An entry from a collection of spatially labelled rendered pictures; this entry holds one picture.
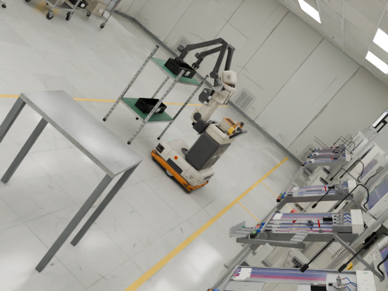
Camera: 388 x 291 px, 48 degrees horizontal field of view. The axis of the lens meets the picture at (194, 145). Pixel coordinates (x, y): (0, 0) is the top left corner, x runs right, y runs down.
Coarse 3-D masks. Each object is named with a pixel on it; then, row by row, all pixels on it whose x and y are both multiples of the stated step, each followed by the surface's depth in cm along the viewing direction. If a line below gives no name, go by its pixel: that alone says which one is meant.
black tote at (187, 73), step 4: (168, 60) 497; (172, 60) 496; (176, 60) 516; (168, 64) 498; (172, 64) 496; (176, 64) 494; (180, 64) 534; (184, 64) 544; (168, 68) 498; (172, 68) 496; (176, 68) 495; (180, 68) 497; (184, 68) 506; (188, 68) 550; (192, 68) 548; (172, 72) 497; (176, 72) 496; (188, 72) 526; (192, 72) 536; (184, 76) 525; (188, 76) 535; (192, 76) 546
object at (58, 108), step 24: (24, 96) 240; (48, 96) 259; (48, 120) 239; (72, 120) 254; (96, 120) 279; (24, 144) 292; (96, 144) 250; (120, 144) 272; (120, 168) 245; (96, 192) 239; (96, 216) 288; (72, 240) 295
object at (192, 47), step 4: (212, 40) 483; (216, 40) 479; (220, 40) 477; (188, 44) 491; (192, 44) 490; (196, 44) 489; (200, 44) 488; (204, 44) 486; (208, 44) 485; (212, 44) 485; (192, 48) 491; (196, 48) 493
